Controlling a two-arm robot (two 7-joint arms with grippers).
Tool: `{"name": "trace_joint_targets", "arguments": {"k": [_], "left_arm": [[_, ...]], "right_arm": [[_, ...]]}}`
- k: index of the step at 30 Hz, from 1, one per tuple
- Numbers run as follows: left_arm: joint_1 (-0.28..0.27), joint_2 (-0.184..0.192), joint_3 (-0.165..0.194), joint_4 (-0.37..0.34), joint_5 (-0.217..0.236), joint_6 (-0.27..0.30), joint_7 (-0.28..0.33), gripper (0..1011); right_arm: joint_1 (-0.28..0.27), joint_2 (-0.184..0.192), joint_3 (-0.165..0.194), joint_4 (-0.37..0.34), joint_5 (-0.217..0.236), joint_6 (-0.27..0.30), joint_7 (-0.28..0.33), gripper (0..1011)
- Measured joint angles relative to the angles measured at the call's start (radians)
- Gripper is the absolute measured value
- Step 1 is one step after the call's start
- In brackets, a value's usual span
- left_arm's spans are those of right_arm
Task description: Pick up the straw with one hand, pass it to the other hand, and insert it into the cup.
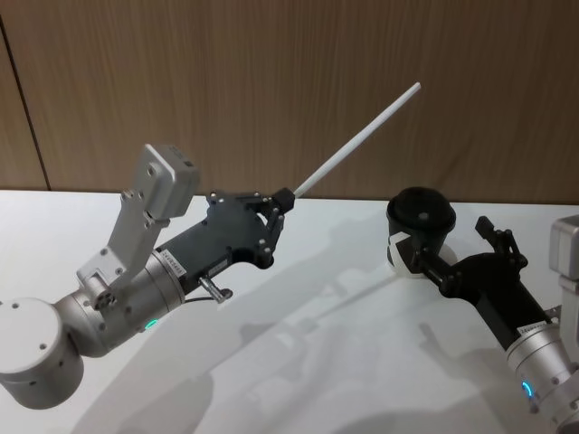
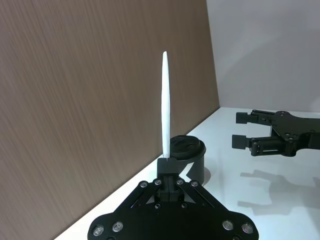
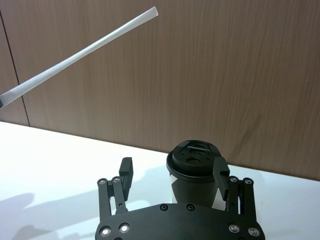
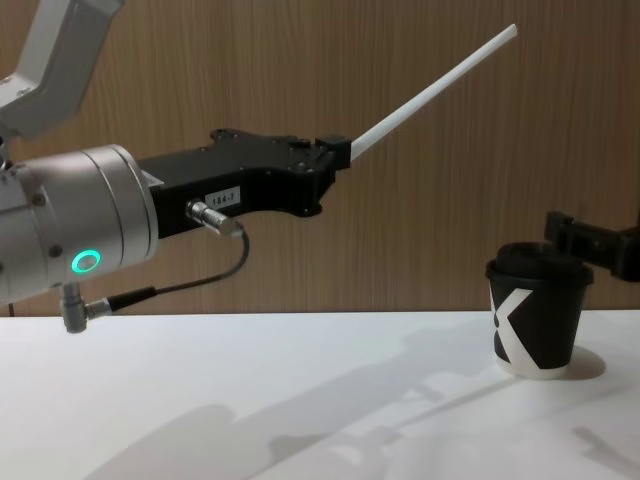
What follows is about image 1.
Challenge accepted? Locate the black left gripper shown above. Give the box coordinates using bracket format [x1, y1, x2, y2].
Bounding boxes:
[157, 186, 297, 291]

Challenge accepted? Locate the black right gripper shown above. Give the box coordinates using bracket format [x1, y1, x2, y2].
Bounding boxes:
[406, 215, 554, 350]

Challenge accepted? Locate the black cup with lid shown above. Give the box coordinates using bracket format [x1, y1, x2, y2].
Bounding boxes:
[385, 185, 457, 278]

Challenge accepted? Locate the white straw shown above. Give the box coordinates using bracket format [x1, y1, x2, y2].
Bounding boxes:
[291, 81, 422, 198]

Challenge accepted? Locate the thin dark cable silver plug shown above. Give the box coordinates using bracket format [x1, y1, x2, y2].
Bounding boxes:
[183, 276, 234, 306]

